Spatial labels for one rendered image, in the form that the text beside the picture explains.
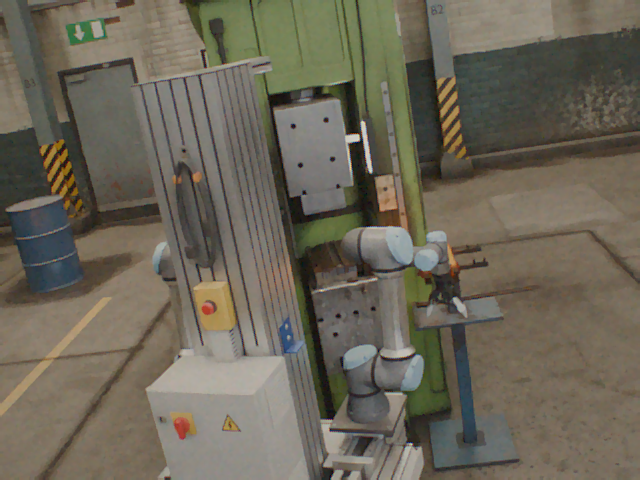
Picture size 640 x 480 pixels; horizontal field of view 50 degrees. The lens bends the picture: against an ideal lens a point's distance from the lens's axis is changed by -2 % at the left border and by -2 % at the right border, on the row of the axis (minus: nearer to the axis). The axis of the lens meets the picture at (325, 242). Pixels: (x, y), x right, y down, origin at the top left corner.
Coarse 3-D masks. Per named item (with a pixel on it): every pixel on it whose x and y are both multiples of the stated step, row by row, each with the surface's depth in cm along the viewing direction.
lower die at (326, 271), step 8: (336, 240) 376; (312, 248) 373; (320, 248) 368; (328, 248) 362; (336, 248) 360; (320, 256) 355; (328, 256) 353; (312, 264) 348; (320, 264) 347; (328, 264) 341; (344, 264) 336; (352, 264) 336; (320, 272) 336; (328, 272) 336; (336, 272) 336; (344, 272) 337; (352, 272) 337; (320, 280) 336; (328, 280) 337; (336, 280) 337
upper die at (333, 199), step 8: (336, 184) 334; (304, 192) 329; (320, 192) 325; (328, 192) 325; (336, 192) 325; (304, 200) 325; (312, 200) 325; (320, 200) 326; (328, 200) 326; (336, 200) 326; (344, 200) 327; (304, 208) 326; (312, 208) 326; (320, 208) 327; (328, 208) 327; (336, 208) 328
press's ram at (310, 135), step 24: (288, 120) 314; (312, 120) 315; (336, 120) 316; (288, 144) 317; (312, 144) 318; (336, 144) 319; (288, 168) 320; (312, 168) 321; (336, 168) 322; (288, 192) 327; (312, 192) 324
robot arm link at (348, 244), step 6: (360, 228) 223; (348, 234) 224; (354, 234) 221; (342, 240) 226; (348, 240) 222; (354, 240) 220; (342, 246) 225; (348, 246) 221; (354, 246) 220; (342, 252) 226; (348, 252) 222; (354, 252) 220; (348, 258) 224; (354, 258) 222
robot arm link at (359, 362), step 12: (360, 348) 236; (372, 348) 233; (348, 360) 231; (360, 360) 229; (372, 360) 229; (348, 372) 232; (360, 372) 230; (372, 372) 228; (348, 384) 235; (360, 384) 231; (372, 384) 229
